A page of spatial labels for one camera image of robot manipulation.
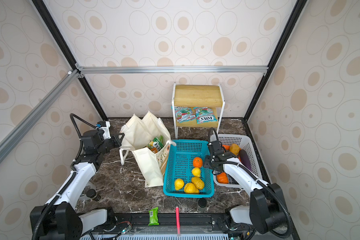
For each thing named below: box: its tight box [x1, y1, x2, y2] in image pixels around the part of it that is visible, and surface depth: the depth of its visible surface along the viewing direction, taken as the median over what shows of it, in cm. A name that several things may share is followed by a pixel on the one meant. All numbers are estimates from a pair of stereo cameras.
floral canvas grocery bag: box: [119, 111, 177, 188], surface depth 83 cm
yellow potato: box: [229, 143, 240, 156], surface depth 97 cm
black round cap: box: [198, 198, 207, 208], surface depth 73 cm
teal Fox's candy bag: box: [193, 107, 218, 124], surface depth 99 cm
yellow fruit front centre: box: [184, 182, 200, 194], surface depth 81 cm
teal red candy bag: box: [174, 106, 196, 123], surface depth 99 cm
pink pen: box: [175, 206, 181, 235], surface depth 76 cm
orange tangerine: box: [193, 157, 203, 169], surface depth 92 cm
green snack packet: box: [147, 206, 160, 226], surface depth 76 cm
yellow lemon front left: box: [174, 178, 185, 191], surface depth 85 cm
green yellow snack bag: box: [152, 135, 164, 152], surface depth 91 cm
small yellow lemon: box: [191, 167, 201, 177], surface depth 89 cm
